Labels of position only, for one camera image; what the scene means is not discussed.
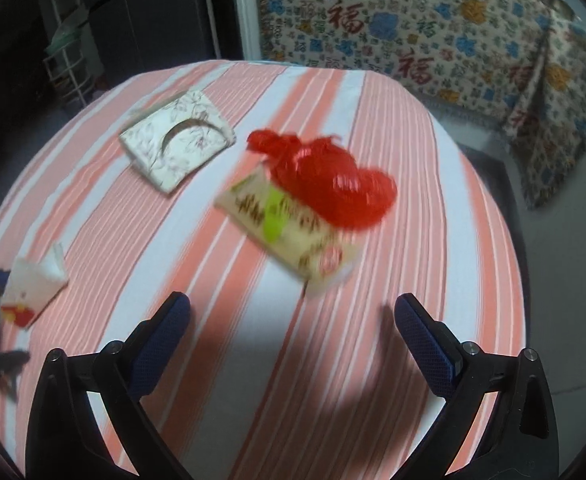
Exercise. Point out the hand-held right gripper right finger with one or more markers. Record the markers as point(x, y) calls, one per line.
point(428, 350)

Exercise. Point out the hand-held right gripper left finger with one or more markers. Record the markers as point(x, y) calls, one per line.
point(158, 350)

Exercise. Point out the small white paper carton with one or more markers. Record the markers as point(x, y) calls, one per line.
point(28, 285)

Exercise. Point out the beige and green snack packet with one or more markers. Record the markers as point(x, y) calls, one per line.
point(253, 205)

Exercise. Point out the red plastic bag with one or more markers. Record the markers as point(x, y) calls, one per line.
point(343, 195)

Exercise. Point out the floral paper tissue pack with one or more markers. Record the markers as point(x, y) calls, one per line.
point(148, 152)

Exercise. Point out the pink striped tablecloth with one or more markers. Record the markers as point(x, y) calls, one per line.
point(323, 110)

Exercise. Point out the printed patterned cloth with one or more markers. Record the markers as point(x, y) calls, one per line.
point(423, 25)

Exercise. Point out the steel pot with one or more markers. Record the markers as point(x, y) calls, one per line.
point(555, 2)

